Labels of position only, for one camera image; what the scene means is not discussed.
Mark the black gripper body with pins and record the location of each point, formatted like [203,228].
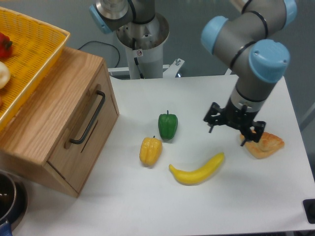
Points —
[238,118]

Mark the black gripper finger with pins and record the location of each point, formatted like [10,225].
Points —
[253,132]
[215,116]

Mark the wooden top drawer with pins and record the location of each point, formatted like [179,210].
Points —
[83,140]

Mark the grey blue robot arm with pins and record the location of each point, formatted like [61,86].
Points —
[244,45]

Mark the wooden drawer cabinet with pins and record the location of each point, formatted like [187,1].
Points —
[30,138]

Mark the toy bread pastry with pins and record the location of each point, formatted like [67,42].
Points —
[267,146]

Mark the green toy bell pepper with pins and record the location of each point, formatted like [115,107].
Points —
[167,125]

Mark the yellow toy banana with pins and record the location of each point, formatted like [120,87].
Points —
[199,175]

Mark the yellow toy bell pepper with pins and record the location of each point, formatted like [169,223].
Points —
[150,151]

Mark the black corner object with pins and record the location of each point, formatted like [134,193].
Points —
[309,207]

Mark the yellow plastic basket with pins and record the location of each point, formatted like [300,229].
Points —
[36,47]

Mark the white toy vegetable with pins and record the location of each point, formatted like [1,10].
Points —
[5,75]

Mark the dark metal pot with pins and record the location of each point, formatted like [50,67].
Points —
[13,203]

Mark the red toy pepper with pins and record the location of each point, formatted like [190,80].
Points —
[5,46]

